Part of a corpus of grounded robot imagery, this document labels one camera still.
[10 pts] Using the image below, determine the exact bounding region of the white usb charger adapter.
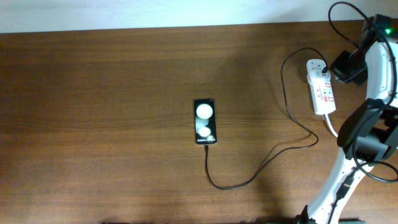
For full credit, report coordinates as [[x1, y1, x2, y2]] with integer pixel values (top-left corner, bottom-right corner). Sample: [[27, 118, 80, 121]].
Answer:
[[306, 59, 331, 85]]

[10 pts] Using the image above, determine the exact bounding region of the white power strip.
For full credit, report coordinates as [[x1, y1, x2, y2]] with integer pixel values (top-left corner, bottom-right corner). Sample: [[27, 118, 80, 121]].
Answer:
[[305, 58, 337, 115]]

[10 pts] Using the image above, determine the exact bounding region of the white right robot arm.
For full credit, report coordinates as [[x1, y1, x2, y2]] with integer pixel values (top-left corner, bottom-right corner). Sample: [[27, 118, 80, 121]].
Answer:
[[294, 14, 397, 223]]

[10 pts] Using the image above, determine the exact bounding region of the black charging cable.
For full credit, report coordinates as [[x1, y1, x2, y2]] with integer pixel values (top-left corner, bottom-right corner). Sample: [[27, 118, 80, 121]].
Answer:
[[204, 47, 329, 190]]

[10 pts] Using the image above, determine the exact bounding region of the black smartphone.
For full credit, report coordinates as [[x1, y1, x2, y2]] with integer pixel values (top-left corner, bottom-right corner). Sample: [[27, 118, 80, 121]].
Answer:
[[193, 99, 218, 145]]

